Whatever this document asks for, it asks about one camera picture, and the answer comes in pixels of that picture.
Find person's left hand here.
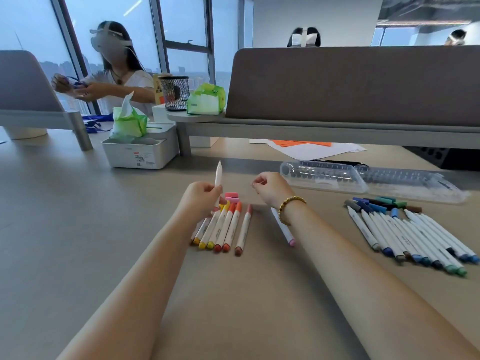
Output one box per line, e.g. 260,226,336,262
176,181,228,226

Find person's right hand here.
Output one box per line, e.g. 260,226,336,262
251,172,297,213

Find pink-ended white marker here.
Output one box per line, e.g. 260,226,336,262
212,160,224,214
270,207,297,247

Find group of warm-coloured white markers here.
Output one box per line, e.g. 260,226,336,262
190,201,254,258

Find clear plastic marker case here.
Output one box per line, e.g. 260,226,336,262
279,159,471,205

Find group of cool-coloured white markers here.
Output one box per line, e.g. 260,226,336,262
346,205,480,278

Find person's left forearm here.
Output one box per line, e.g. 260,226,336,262
56,212,198,360

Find person's right forearm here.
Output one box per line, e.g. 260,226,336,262
281,200,480,360

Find white desk organizer box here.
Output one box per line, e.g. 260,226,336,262
101,122,180,171

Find small white box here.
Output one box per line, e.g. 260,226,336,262
151,104,176,124

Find orange paper sheet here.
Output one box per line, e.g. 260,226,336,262
269,139,334,148

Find papers with orange sheet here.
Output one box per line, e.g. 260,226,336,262
249,138,368,162

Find grey desk riser shelf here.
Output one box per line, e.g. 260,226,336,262
166,110,480,158
0,109,94,153

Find black smartphone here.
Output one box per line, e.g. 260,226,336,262
311,159,370,168

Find crumpled green tissue pack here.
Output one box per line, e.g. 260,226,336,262
110,91,150,139

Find black mesh pen holder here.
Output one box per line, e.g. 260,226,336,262
158,74,191,112

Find yellow carton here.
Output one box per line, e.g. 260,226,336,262
152,72,173,106

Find white headset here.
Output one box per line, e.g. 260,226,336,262
89,27,134,53

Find white cylindrical container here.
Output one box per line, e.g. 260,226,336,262
2,127,49,141

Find gold bead bracelet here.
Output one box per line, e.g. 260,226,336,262
277,195,308,227

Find blue lanyard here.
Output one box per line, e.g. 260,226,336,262
81,114,115,135

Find dark window frame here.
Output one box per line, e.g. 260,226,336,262
48,0,247,115

